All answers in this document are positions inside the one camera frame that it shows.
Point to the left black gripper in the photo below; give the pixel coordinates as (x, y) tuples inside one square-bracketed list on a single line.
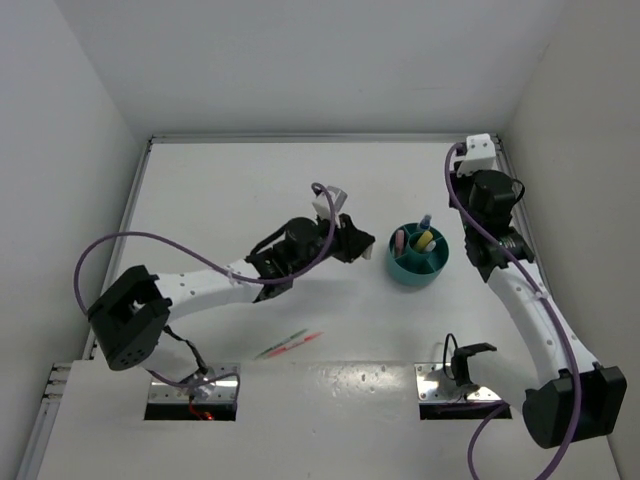
[(351, 240)]

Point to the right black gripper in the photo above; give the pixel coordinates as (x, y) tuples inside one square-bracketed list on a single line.
[(460, 180)]

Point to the beige eraser block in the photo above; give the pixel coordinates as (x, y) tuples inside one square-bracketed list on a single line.
[(367, 254)]

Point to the yellow highlighter marker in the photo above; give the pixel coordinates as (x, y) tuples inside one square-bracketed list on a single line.
[(423, 240)]

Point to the pink highlighter marker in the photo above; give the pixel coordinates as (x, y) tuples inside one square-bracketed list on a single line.
[(399, 243)]

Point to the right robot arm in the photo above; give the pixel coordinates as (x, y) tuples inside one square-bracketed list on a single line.
[(572, 394)]

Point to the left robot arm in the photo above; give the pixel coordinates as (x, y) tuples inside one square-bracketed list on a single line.
[(131, 319)]

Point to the green thin pen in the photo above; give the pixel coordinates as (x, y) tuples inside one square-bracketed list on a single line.
[(280, 344)]

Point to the red thin pen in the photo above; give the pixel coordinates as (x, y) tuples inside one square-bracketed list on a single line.
[(294, 344)]

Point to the teal round divided container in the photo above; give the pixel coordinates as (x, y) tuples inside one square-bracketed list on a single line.
[(413, 268)]

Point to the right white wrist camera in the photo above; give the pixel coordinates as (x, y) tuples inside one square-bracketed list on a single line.
[(476, 153)]

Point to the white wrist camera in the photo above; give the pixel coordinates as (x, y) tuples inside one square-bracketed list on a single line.
[(328, 202), (476, 153)]

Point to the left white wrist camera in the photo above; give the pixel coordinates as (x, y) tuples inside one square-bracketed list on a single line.
[(328, 202)]

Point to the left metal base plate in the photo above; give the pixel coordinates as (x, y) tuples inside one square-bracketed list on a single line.
[(219, 386)]

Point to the metal base plate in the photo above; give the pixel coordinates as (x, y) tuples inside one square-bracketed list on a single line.
[(435, 388), (219, 386)]

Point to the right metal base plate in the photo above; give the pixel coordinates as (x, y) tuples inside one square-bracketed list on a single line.
[(435, 388)]

